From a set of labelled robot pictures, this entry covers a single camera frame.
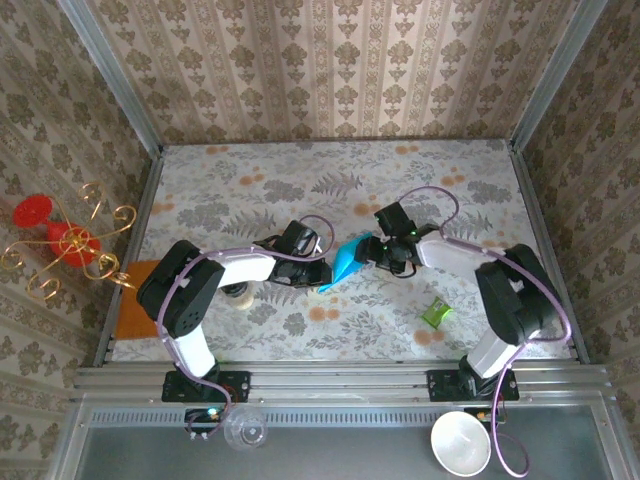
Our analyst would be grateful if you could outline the green snack packet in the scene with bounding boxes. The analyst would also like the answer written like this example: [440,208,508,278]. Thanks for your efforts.
[419,296,455,329]

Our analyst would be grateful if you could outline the red plastic goblet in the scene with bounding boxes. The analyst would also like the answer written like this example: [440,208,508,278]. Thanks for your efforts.
[12,195,103,269]

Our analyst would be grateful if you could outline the orange cloth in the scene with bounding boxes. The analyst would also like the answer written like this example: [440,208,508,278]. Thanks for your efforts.
[116,259,161,341]

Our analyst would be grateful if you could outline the small circuit board green light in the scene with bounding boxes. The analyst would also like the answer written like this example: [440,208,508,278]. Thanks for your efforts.
[184,407,226,436]

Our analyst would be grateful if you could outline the gold wire ornament stand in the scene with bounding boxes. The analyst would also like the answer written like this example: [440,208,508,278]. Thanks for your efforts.
[0,182,139,300]

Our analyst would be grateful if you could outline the small circuit board orange part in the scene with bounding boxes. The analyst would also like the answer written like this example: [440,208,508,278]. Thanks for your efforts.
[464,407,507,426]

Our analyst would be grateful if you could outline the white bowl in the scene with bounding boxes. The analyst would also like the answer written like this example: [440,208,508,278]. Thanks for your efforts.
[430,410,492,477]

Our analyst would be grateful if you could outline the clear plastic cup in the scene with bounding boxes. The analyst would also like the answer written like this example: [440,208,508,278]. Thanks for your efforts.
[223,405,271,453]

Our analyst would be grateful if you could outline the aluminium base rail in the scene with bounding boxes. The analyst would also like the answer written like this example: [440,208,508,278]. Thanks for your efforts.
[72,360,614,404]

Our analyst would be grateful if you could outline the grey metal tray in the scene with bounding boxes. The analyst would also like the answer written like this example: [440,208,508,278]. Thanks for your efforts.
[49,394,636,480]

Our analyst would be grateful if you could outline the cream jar with black cap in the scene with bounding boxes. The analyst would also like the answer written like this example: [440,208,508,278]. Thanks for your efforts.
[222,282,255,311]

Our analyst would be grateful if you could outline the aluminium frame post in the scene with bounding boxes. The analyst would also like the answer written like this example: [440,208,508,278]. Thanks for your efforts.
[57,0,166,157]
[509,0,610,151]

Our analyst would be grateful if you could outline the aluminium table side rail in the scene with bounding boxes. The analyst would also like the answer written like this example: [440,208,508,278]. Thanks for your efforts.
[92,144,166,369]
[508,139,591,365]

